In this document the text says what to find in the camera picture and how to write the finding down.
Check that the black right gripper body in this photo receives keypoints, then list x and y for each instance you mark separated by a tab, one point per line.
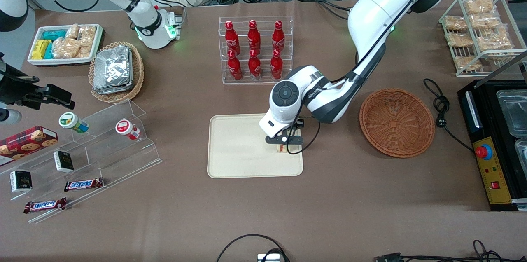
17	89

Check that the triangular sandwich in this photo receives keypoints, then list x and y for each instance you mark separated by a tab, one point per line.
283	149

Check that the white rectangular snack tray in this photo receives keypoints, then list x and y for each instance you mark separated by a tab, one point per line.
61	61

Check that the cream rectangular serving tray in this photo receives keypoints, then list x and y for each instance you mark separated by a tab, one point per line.
239	150

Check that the light tan wicker basket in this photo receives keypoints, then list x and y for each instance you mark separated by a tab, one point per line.
138	76

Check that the brown round wicker basket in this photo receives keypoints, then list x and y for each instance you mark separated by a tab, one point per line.
397	124

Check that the silver mould tray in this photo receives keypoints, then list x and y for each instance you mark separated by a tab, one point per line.
514	111
522	155

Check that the green lidded yogurt cup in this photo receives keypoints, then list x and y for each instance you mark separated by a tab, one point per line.
71	121

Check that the red tartan cookie box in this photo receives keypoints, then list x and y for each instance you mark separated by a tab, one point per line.
24	142

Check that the yellow snack packet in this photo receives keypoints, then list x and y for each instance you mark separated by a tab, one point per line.
40	49

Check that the teal snack packet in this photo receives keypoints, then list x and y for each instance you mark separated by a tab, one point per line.
48	52
53	34

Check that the clear bag of rice crackers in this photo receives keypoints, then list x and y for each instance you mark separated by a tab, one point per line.
84	52
72	31
87	35
65	47

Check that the aluminium foil container stack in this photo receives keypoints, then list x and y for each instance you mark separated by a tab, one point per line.
112	70

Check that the clear acrylic bottle rack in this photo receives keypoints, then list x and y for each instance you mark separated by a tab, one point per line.
284	76

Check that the small black carton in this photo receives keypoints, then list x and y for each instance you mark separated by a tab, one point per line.
64	161
20	181

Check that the red lidded yogurt cup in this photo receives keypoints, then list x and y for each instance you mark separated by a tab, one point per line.
124	127

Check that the clear acrylic stepped display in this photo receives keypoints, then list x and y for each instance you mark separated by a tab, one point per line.
107	150

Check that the red cola bottle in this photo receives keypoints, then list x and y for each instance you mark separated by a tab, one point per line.
276	66
234	67
254	36
278	36
255	65
232	37

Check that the brown Snickers bar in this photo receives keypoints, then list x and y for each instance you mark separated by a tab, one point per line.
45	205
83	184

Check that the small silver device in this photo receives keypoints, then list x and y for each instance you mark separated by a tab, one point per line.
269	258

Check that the black sealing machine yellow panel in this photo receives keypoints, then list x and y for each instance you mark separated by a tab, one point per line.
494	179

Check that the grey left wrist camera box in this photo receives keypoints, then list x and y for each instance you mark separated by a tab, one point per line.
273	124

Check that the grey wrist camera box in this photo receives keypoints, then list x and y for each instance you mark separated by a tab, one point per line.
273	124
9	116

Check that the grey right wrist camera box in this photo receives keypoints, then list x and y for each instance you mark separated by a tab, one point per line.
9	116

